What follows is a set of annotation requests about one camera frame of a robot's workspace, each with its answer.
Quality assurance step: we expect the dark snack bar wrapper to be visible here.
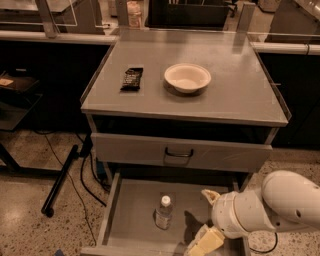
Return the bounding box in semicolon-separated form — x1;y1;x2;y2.
121;67;143;91

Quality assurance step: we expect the grey top drawer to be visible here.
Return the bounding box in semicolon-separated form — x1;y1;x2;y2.
91;133;272;172

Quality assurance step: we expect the black stand leg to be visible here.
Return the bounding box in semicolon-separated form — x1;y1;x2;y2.
41;145;78;218

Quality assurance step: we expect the black floor cable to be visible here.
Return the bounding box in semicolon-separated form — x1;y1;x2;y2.
33;129;111;246
249;232;279;255

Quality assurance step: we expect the dark side table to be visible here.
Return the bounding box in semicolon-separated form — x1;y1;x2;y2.
0;69;42;131

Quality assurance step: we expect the black drawer handle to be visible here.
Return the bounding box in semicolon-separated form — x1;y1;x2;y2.
164;147;194;158

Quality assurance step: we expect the clear plastic water bottle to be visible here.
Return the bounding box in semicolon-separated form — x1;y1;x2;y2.
155;195;173;230

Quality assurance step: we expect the black background bin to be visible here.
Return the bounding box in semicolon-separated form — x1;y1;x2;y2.
145;0;229;30

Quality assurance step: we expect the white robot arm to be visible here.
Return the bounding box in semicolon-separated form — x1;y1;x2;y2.
184;170;320;256

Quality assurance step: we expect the open grey middle drawer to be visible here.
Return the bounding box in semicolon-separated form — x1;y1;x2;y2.
80;171;238;256

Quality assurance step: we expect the background plastic bottle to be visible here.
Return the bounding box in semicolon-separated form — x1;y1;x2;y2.
127;1;142;28

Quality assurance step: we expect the black floor cable left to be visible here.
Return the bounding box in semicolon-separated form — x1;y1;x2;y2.
33;129;111;246

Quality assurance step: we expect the grey cabinet counter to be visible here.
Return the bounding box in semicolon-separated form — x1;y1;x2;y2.
82;30;288;127

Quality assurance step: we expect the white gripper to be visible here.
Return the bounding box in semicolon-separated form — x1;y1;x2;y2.
184;189;267;256

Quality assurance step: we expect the white paper bowl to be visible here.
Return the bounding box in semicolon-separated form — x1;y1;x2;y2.
164;63;211;94

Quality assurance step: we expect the black floor cable right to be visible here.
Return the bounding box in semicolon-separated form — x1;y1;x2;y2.
249;232;279;255

